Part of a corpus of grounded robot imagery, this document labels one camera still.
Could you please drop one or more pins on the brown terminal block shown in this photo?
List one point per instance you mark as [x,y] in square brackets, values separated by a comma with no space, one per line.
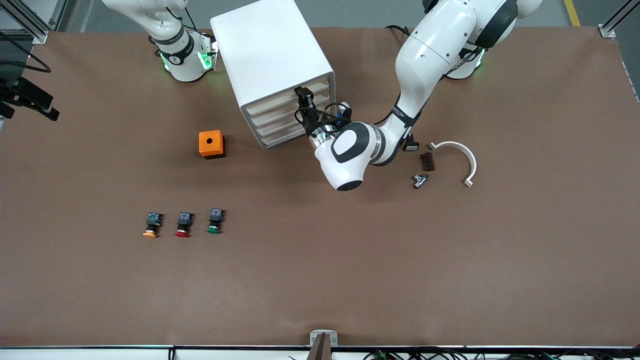
[428,161]

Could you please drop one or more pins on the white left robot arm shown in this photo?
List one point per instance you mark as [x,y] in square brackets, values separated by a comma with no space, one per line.
[430,50]

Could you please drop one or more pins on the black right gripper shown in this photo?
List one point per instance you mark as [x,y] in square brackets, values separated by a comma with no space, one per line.
[6,92]

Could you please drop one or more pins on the yellow mushroom push button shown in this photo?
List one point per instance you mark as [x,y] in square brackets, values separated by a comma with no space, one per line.
[151,222]

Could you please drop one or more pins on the white plastic drawer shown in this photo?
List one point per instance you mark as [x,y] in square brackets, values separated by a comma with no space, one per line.
[274,112]
[271,101]

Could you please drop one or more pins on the metal bracket with post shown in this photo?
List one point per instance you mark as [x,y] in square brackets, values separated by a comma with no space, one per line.
[316,339]

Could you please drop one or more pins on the aluminium frame post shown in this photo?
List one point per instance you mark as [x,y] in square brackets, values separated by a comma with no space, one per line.
[39,36]
[607,33]

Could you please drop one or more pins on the black switch with white face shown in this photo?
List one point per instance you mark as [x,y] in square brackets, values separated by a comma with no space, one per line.
[412,146]

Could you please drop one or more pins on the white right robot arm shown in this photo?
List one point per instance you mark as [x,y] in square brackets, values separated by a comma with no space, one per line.
[185,65]

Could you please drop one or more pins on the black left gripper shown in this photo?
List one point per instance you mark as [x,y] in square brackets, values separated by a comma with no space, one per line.
[309,121]

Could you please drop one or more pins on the white drawer cabinet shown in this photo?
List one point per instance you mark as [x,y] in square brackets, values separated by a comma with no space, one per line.
[270,50]

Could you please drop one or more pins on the red mushroom push button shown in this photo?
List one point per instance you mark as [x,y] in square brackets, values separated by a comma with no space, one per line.
[184,222]

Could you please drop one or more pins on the green mushroom push button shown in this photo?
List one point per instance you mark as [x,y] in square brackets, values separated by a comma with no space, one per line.
[215,220]

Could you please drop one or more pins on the small metal selector switch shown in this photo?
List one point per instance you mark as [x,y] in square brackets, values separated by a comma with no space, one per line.
[420,181]

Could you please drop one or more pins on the orange button enclosure box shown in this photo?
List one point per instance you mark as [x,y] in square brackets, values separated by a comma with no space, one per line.
[204,147]

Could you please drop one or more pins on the white curved plastic clamp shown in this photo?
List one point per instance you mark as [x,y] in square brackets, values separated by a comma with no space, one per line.
[462,148]

